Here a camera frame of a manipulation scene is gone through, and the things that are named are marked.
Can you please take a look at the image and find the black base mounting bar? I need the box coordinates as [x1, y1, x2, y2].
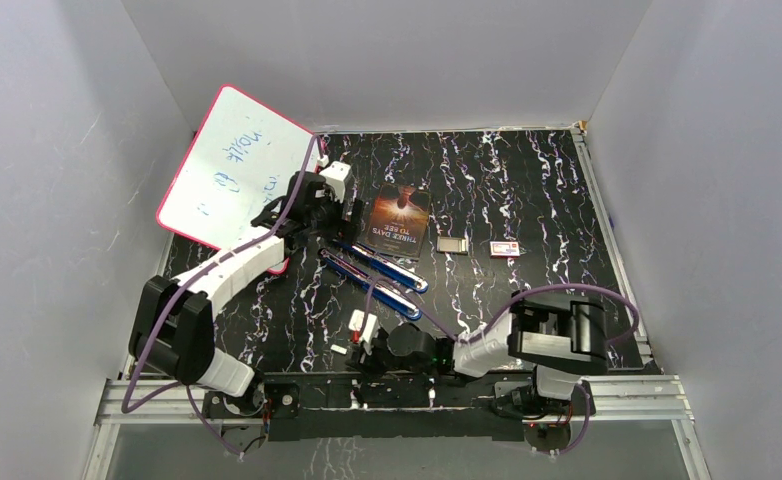
[203, 371, 584, 443]

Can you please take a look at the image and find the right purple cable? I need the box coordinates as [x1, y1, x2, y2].
[362, 276, 641, 457]

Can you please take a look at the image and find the red staples box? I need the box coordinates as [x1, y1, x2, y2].
[489, 241, 521, 258]

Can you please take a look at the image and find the pink framed whiteboard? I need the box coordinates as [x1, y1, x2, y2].
[156, 84, 320, 250]

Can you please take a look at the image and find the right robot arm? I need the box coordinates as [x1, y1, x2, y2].
[345, 293, 608, 414]

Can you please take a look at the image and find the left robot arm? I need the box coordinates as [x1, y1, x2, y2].
[129, 162, 364, 416]

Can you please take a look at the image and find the three days to see book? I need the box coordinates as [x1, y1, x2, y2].
[361, 183, 431, 259]

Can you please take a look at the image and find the staples box tray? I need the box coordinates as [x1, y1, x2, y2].
[436, 236, 469, 255]

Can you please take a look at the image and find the blue stapler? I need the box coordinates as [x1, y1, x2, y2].
[318, 242, 429, 321]

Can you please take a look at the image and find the aluminium frame rail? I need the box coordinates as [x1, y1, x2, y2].
[83, 371, 710, 479]

